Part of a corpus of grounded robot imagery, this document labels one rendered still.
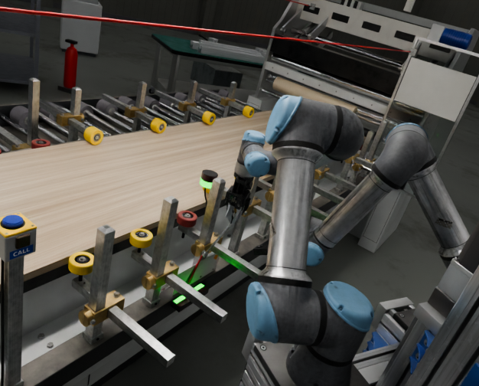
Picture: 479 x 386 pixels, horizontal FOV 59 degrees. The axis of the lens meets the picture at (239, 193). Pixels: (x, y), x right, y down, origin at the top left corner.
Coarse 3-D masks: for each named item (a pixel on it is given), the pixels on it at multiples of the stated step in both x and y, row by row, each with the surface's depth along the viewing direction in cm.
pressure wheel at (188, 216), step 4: (180, 212) 174; (184, 212) 175; (188, 212) 176; (192, 212) 176; (180, 216) 171; (184, 216) 173; (188, 216) 173; (192, 216) 174; (196, 216) 174; (180, 220) 171; (184, 220) 170; (188, 220) 170; (192, 220) 171; (196, 220) 173; (180, 224) 172; (184, 224) 171; (188, 224) 171; (192, 224) 172
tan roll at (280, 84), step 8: (272, 80) 394; (280, 80) 386; (288, 80) 386; (280, 88) 387; (288, 88) 382; (296, 88) 378; (304, 88) 376; (304, 96) 375; (312, 96) 371; (320, 96) 368; (328, 96) 367; (336, 104) 361; (344, 104) 359; (368, 120) 352; (376, 120) 349
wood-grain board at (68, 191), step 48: (144, 144) 229; (192, 144) 246; (240, 144) 266; (0, 192) 156; (48, 192) 164; (96, 192) 173; (144, 192) 182; (192, 192) 193; (48, 240) 139; (0, 288) 118
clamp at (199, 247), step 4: (212, 236) 171; (196, 240) 165; (212, 240) 168; (220, 240) 172; (192, 244) 166; (196, 244) 163; (200, 244) 164; (208, 244) 165; (192, 248) 164; (196, 248) 164; (200, 248) 163; (204, 248) 164; (192, 252) 165; (196, 252) 164; (200, 252) 162; (208, 252) 168; (196, 256) 164
